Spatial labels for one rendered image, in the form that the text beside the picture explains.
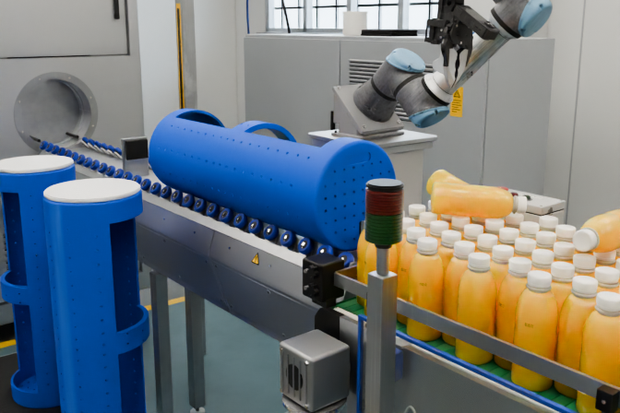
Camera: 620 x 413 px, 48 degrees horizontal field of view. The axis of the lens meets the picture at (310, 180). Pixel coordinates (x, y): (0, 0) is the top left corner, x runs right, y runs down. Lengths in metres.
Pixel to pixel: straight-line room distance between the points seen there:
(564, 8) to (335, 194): 3.16
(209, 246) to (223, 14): 5.52
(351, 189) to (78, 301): 0.89
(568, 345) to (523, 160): 2.47
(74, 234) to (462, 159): 2.03
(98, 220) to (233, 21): 5.65
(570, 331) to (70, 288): 1.41
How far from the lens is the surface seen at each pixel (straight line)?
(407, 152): 2.31
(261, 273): 1.92
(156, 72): 7.15
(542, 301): 1.24
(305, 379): 1.47
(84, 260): 2.10
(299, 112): 4.48
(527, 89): 3.62
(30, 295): 2.65
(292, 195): 1.73
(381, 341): 1.23
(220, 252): 2.09
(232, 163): 1.95
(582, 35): 4.58
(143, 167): 2.83
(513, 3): 2.06
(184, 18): 3.03
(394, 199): 1.14
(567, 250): 1.41
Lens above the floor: 1.51
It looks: 13 degrees down
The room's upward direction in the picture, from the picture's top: straight up
